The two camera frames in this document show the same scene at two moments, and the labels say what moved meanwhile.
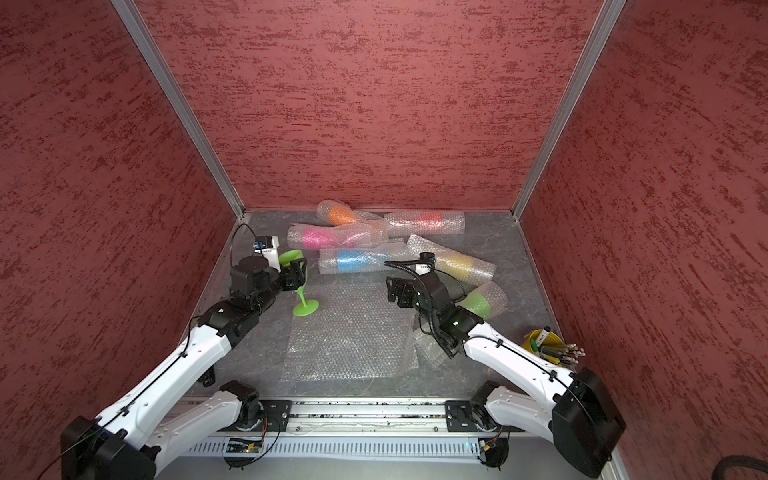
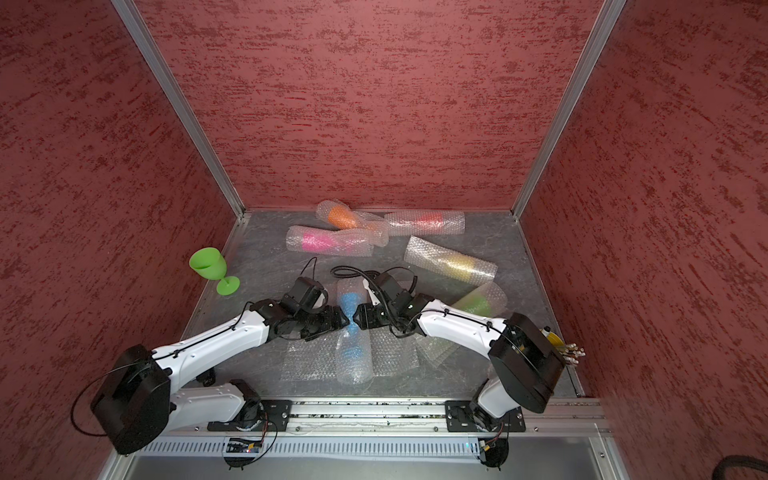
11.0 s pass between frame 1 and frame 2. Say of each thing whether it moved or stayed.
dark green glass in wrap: stayed
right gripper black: moved
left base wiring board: stayed
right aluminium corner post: stayed
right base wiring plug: stayed
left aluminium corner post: stayed
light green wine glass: moved
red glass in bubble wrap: stayed
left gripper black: moved
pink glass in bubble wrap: stayed
